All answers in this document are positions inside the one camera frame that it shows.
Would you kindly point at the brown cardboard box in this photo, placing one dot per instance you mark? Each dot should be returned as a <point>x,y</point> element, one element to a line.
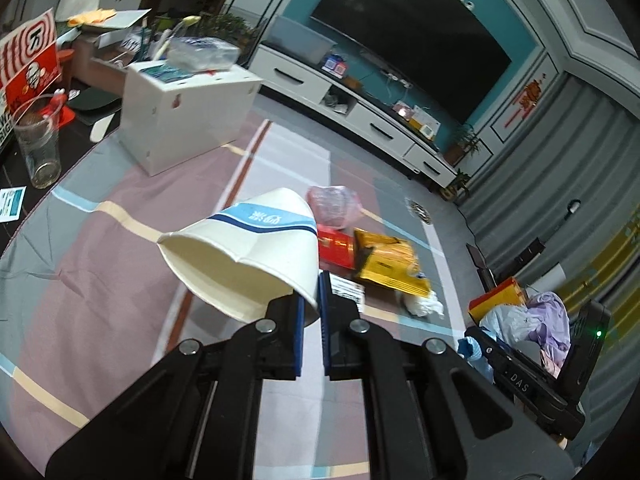
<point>105,60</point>

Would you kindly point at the clear plastic cup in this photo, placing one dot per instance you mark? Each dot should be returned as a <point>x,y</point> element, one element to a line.
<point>37,155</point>

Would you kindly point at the small code stand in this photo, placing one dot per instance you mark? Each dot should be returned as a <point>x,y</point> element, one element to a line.
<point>335,65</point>

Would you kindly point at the pink translucent plastic bag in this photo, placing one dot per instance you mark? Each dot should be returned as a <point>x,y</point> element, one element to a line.
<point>330,207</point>

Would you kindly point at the potted plant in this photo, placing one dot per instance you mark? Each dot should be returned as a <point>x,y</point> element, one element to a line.
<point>457,185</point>
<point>462,145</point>

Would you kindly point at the grey-blue storage bin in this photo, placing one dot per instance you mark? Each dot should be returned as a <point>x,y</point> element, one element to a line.
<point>300,40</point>

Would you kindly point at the red wall decoration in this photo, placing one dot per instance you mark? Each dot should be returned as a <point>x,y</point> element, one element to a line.
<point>527,100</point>

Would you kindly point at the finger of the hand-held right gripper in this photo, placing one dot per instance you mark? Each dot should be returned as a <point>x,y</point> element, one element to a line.
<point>520,382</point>

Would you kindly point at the white blue striped paper cup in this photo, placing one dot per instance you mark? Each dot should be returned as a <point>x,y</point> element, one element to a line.
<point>250,255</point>

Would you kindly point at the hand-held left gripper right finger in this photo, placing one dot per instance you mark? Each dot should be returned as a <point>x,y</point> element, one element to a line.
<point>324,325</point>

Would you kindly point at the red white sign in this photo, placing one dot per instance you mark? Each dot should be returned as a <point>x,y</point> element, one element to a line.
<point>25,60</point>

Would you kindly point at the black television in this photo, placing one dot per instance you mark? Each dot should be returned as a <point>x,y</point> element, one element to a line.
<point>415,35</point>

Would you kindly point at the red snack packet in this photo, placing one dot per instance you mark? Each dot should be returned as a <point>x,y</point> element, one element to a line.
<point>335,250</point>

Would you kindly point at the white crumpled tissue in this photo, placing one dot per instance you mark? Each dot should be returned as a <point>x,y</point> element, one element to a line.
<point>422,305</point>

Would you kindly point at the green houseplants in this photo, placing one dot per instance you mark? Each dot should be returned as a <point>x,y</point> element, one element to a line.
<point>230,30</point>

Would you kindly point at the small teal white card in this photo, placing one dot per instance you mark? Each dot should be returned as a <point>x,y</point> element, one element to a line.
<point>11,204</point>

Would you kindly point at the pale plastic bag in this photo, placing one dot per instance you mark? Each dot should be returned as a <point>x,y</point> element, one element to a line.
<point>510,322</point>

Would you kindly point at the purple plastic bag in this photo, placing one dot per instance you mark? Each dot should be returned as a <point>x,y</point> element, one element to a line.
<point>550,320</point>

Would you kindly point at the yellow snack packet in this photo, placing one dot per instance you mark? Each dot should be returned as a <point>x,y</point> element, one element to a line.
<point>390,265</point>

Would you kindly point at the round floor drain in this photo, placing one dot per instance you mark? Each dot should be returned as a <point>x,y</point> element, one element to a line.
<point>420,211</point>

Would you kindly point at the yellow cloth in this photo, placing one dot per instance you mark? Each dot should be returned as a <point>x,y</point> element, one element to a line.
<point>92,17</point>

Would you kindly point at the desk calendar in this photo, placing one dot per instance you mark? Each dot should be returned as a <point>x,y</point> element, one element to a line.
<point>425,125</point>

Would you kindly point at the teal printed card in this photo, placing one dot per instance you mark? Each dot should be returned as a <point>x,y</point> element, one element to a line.
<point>165,72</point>

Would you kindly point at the grey curtain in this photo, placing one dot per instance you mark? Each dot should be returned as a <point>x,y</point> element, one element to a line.
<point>575,160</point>

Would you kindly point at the red figurine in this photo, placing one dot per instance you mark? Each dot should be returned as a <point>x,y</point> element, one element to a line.
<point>60,110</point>

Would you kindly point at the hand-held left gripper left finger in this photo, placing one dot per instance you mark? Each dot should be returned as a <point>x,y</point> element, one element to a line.
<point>298,335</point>

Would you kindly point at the white television cabinet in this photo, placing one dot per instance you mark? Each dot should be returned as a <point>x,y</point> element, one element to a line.
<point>300,75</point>

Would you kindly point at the white box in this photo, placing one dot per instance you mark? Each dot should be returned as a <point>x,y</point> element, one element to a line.
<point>190,120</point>

